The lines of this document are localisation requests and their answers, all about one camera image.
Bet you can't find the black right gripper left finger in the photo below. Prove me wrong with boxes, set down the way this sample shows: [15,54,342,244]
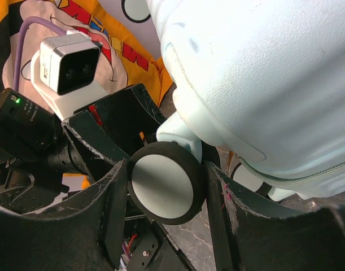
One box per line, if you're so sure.
[0,160,126,270]

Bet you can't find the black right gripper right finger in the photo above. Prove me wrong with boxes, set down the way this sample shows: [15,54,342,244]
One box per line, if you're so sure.
[204,162,345,270]

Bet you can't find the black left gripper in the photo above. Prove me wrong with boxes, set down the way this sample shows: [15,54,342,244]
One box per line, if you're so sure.
[119,208,195,271]

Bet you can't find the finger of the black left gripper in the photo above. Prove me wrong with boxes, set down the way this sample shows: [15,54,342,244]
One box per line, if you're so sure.
[62,110,129,175]
[89,83,165,156]

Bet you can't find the light blue hard suitcase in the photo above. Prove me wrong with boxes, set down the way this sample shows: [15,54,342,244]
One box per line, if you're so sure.
[128,1,345,225]

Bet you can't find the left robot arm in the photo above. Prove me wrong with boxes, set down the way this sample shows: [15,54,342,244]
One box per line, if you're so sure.
[0,84,205,270]

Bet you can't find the orange cartoon mouse bag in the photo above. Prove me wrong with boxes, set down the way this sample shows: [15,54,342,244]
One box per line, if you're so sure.
[0,1,172,109]

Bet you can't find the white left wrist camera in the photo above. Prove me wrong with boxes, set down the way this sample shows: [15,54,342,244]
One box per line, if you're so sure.
[30,31,107,121]

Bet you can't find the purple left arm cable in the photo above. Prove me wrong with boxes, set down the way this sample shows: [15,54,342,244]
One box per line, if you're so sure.
[13,16,68,91]

